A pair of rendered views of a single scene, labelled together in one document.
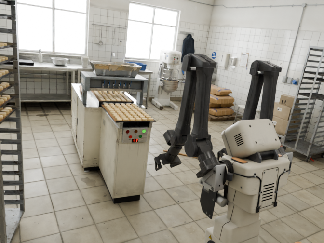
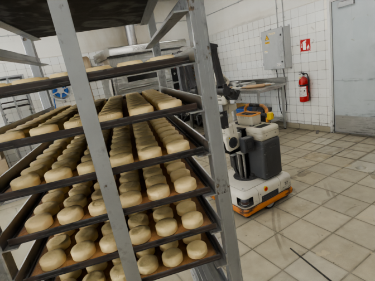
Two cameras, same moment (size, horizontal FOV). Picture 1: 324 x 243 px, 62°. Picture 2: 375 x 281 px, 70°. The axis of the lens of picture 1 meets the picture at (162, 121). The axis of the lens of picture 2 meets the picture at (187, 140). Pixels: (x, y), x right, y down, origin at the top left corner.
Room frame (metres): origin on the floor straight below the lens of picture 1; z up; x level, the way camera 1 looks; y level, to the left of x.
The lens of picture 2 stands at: (1.36, 2.10, 1.49)
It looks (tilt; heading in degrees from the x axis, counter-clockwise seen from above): 15 degrees down; 273
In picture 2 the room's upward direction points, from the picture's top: 10 degrees counter-clockwise
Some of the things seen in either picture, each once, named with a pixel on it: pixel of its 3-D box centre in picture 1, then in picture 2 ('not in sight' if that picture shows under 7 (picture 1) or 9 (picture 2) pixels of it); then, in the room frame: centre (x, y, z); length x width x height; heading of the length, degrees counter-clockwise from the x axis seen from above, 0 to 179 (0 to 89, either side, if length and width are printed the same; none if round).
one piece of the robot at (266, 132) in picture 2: not in sight; (250, 145); (0.87, -0.58, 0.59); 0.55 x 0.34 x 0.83; 122
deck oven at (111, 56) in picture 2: not in sight; (148, 96); (2.33, -3.63, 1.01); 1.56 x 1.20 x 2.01; 32
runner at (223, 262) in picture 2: not in sight; (188, 199); (1.43, 1.28, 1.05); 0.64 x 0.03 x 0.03; 104
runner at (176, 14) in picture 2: not in sight; (157, 32); (1.43, 1.28, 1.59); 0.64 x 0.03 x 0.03; 104
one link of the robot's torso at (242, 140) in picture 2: not in sight; (234, 145); (1.06, -0.39, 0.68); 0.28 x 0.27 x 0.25; 122
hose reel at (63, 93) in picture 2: not in sight; (65, 107); (3.97, -3.27, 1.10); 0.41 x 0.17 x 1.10; 32
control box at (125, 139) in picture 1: (134, 135); not in sight; (2.38, 0.24, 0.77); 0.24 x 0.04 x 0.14; 116
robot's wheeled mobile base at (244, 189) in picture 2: not in sight; (248, 185); (0.95, -0.53, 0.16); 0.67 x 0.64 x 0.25; 32
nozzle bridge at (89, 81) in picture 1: (113, 89); not in sight; (3.16, 0.62, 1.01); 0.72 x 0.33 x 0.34; 116
